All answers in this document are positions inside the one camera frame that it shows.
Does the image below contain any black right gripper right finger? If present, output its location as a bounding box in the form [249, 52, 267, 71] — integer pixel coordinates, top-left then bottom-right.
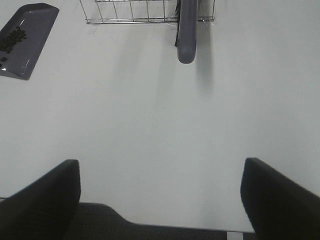
[240, 157, 320, 240]

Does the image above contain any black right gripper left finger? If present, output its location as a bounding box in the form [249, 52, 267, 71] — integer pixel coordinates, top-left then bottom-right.
[0, 159, 81, 240]

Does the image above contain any pile of coffee beans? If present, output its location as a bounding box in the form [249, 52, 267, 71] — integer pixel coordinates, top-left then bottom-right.
[0, 25, 27, 54]

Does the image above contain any purple plastic dustpan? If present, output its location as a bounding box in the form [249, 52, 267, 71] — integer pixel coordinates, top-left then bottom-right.
[0, 2, 60, 81]

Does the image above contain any wire dish rack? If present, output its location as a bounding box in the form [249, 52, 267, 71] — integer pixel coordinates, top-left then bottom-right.
[79, 0, 216, 25]

